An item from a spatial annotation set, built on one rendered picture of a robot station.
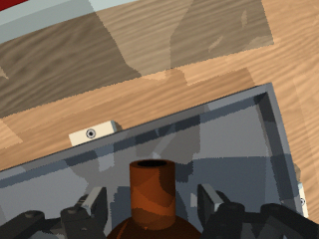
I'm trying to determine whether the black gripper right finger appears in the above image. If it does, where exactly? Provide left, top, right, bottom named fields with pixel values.
left=197, top=183, right=319, bottom=239

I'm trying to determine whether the brown glass bottle with white label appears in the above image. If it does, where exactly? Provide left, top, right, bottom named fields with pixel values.
left=107, top=159, right=201, bottom=239

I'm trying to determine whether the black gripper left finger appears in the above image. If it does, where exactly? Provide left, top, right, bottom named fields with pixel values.
left=0, top=187, right=108, bottom=239

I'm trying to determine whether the dark grey shallow tray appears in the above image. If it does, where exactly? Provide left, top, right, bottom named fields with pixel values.
left=0, top=83, right=304, bottom=237

